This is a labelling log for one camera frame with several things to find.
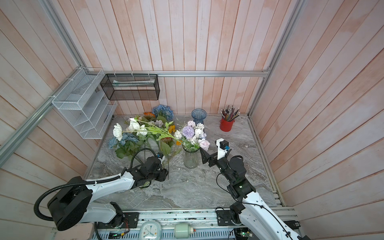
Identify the light blue rose bunch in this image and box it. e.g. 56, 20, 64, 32
108, 133, 143, 159

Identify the white ranunculus flower stem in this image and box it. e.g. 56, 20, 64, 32
113, 117, 181, 143

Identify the yellow poppy flower stem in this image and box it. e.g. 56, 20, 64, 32
168, 124, 182, 146

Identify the pastel mixed flower bouquet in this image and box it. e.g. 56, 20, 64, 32
174, 121, 210, 153

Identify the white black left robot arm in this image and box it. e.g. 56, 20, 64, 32
34, 153, 169, 231

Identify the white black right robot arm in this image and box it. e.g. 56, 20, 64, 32
200, 149, 309, 240

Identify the clear ribbed glass vase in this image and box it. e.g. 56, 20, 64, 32
184, 149, 201, 169

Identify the blue purple glass vase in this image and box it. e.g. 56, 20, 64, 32
191, 109, 207, 124

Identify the red rose flower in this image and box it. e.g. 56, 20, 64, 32
161, 137, 174, 145

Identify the white small-flower green bunch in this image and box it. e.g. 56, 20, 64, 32
134, 116, 174, 156

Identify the red pencil bucket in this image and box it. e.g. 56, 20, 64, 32
220, 119, 235, 132

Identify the coloured pencils bundle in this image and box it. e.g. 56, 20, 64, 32
220, 105, 240, 122

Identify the orange gerbera flower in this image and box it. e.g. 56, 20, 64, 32
144, 112, 156, 121

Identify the white analog clock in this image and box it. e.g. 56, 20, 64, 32
139, 221, 163, 240

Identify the blue hydrangea flower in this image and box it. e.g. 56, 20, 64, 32
152, 105, 174, 122

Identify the pale green cylinder device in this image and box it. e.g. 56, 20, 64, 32
174, 223, 196, 239

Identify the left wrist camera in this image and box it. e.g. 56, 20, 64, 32
157, 153, 165, 162

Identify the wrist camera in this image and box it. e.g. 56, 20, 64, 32
157, 153, 165, 162
216, 139, 230, 160

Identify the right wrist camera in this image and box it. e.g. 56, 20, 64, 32
216, 139, 230, 160

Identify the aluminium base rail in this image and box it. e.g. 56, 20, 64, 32
89, 206, 298, 240

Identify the black mesh wall basket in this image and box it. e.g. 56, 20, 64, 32
101, 73, 160, 101

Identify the white wire mesh shelf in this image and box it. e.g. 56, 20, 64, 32
52, 68, 118, 140

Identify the aluminium wall frame rail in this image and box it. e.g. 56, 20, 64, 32
1, 1, 308, 166

